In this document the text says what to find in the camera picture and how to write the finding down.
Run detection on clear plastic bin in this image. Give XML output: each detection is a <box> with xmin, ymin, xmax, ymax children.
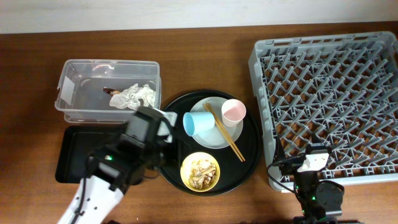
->
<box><xmin>55</xmin><ymin>59</ymin><xmax>162</xmax><ymax>124</ymax></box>

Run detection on light blue plastic cup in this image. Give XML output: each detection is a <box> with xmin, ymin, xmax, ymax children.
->
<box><xmin>183</xmin><ymin>111</ymin><xmax>215</xmax><ymax>136</ymax></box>

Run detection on black rectangular tray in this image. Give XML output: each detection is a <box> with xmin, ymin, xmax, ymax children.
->
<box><xmin>55</xmin><ymin>125</ymin><xmax>123</xmax><ymax>184</ymax></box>

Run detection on brown snack wrapper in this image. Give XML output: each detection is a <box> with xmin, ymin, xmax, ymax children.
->
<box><xmin>103</xmin><ymin>87</ymin><xmax>120</xmax><ymax>96</ymax></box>

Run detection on food scraps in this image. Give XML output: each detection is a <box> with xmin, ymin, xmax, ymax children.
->
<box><xmin>188</xmin><ymin>159</ymin><xmax>217</xmax><ymax>190</ymax></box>

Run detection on white napkin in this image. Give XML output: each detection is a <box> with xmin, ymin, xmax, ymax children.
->
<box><xmin>109</xmin><ymin>83</ymin><xmax>156</xmax><ymax>110</ymax></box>

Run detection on black round tray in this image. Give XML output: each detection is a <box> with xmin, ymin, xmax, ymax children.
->
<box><xmin>160</xmin><ymin>90</ymin><xmax>262</xmax><ymax>196</ymax></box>

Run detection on yellow bowl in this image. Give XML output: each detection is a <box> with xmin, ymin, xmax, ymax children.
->
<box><xmin>180</xmin><ymin>152</ymin><xmax>221</xmax><ymax>193</ymax></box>

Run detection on pink plastic cup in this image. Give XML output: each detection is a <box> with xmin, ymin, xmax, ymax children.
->
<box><xmin>221</xmin><ymin>99</ymin><xmax>246</xmax><ymax>127</ymax></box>

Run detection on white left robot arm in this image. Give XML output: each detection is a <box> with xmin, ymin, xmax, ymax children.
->
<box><xmin>59</xmin><ymin>106</ymin><xmax>177</xmax><ymax>223</ymax></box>

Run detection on grey dishwasher rack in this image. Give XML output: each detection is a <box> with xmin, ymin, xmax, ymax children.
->
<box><xmin>248</xmin><ymin>31</ymin><xmax>397</xmax><ymax>192</ymax></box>

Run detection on grey round plate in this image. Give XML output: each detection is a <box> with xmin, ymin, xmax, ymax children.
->
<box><xmin>190</xmin><ymin>96</ymin><xmax>244</xmax><ymax>149</ymax></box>

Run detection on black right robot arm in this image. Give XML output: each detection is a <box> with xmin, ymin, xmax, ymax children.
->
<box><xmin>274</xmin><ymin>143</ymin><xmax>345</xmax><ymax>223</ymax></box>

